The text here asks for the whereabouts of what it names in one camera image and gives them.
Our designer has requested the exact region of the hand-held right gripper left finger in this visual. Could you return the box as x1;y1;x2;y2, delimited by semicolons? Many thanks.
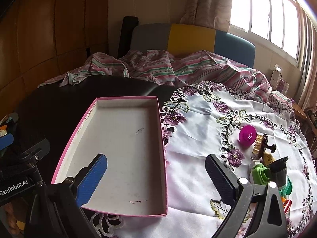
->
23;153;107;238

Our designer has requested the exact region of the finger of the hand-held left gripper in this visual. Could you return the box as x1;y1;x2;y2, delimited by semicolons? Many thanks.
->
0;133;13;152
15;139;51;165

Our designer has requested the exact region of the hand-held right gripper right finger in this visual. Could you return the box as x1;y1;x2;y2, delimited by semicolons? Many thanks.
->
205;154;289;238

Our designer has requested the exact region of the green plastic container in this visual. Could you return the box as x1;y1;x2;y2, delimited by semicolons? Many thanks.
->
250;162;273;185

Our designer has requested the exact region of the magenta plastic toy cup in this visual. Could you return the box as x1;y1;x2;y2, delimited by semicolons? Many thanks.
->
238;125;258;147

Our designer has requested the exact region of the yellow plastic toy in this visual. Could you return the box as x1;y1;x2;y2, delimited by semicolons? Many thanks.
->
263;152;276;166

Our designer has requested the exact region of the pink cardboard box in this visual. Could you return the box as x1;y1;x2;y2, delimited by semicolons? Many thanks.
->
51;96;168;216

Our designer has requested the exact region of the brown hair claw clip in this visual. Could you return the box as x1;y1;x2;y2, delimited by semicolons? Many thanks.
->
253;133;276;157

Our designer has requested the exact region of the teal plastic funnel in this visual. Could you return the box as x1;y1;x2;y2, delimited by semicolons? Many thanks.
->
279;178;293;195

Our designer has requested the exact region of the person's left hand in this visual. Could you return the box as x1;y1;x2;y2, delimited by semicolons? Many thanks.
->
0;203;23;236

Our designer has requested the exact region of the colourful bag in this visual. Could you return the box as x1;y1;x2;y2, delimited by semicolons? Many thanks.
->
0;113;19;137

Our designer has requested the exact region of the white floral embroidered tablecloth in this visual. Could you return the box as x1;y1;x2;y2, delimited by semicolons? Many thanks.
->
89;81;315;238

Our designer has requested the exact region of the wooden nightstand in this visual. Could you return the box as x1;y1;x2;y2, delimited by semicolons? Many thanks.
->
288;102;317;129

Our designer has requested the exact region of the purple patterned small box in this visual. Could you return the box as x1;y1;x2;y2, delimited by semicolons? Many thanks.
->
279;78;290;94

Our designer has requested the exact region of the white carton box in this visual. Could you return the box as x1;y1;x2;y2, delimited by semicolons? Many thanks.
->
270;64;283;87

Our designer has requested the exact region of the wooden wardrobe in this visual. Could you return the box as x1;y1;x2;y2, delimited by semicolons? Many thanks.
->
0;0;109;105

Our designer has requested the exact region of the pink striped bedsheet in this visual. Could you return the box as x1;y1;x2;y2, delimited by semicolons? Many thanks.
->
37;50;295;107

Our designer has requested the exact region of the pink side curtain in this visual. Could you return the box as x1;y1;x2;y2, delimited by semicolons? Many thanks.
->
295;12;317;114

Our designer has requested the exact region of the grey yellow blue headboard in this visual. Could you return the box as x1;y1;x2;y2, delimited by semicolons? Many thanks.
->
130;23;255;68

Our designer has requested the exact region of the window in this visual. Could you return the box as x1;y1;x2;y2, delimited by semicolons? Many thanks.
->
230;0;307;65

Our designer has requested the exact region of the beige patterned curtain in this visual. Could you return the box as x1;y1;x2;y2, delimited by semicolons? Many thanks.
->
181;0;234;31

